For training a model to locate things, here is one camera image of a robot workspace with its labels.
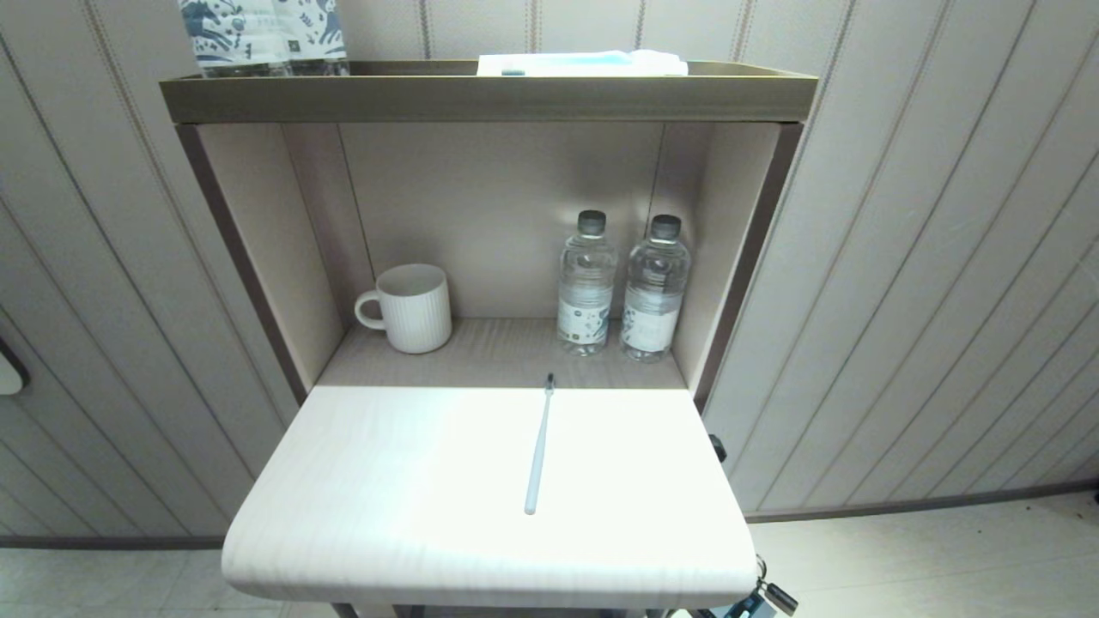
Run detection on clear water bottle grey cap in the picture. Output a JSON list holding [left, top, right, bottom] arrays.
[[556, 210, 618, 357], [620, 214, 691, 362]]

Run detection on white ribbed mug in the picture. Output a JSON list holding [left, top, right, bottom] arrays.
[[355, 263, 452, 354]]

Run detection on grey toothbrush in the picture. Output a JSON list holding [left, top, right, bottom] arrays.
[[523, 373, 556, 516]]

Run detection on beige wooden shelf unit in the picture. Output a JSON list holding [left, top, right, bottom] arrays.
[[160, 60, 817, 618]]

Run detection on white blue packet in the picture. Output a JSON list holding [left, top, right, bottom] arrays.
[[477, 50, 688, 78]]

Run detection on water bottle blue patterned label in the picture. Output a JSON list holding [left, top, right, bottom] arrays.
[[275, 0, 351, 76]]

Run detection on floral pouches on top shelf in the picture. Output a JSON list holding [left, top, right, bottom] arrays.
[[176, 0, 288, 78]]

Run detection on white wall fixture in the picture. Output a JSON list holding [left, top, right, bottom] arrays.
[[0, 339, 31, 396]]

